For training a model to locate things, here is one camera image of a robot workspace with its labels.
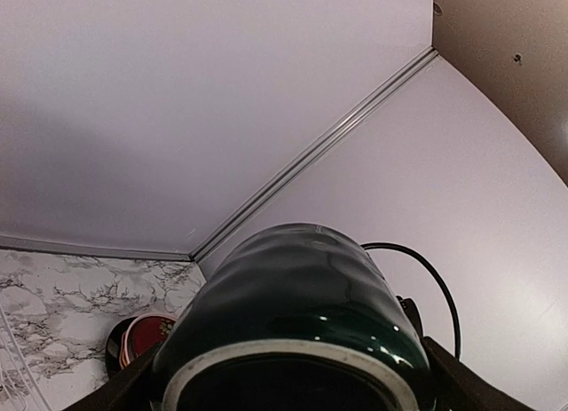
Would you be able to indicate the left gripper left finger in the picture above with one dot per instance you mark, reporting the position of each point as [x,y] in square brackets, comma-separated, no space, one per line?
[126,391]

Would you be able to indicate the dark green mug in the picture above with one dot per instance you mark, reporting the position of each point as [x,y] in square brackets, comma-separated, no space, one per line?
[297,317]

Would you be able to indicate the dark brown plate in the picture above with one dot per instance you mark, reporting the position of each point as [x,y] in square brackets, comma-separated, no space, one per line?
[148,335]

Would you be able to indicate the pink plate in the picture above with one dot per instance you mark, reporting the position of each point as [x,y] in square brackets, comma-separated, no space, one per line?
[126,344]

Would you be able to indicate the white wire dish rack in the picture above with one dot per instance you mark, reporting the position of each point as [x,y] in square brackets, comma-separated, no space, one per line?
[23,337]

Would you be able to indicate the black striped plate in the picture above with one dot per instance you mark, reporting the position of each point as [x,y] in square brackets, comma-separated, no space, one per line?
[113,347]

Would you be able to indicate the right aluminium frame post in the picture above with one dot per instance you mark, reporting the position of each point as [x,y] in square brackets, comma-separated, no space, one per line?
[311,154]

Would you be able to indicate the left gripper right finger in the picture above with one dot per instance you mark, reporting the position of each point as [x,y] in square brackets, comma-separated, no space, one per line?
[460,389]

